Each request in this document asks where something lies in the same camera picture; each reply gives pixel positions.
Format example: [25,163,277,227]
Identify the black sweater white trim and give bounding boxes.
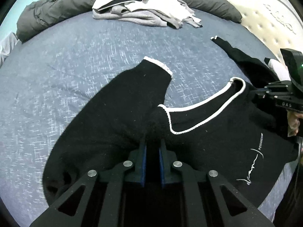
[43,37,298,206]

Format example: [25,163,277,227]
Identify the person's right forearm sleeve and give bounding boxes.
[273,141,302,227]

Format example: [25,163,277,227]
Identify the person's right hand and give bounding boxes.
[287,111,302,137]

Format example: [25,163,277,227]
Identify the folded lilac garment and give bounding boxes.
[264,58,291,82]

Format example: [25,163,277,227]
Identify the cream tufted headboard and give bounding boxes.
[227,0,302,63]

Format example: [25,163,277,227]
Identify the blue patterned bed sheet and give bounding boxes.
[1,11,273,226]

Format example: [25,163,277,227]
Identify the light grey blanket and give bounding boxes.
[1,32,19,66]

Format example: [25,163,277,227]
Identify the grey sweatshirt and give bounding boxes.
[92,5,202,29]

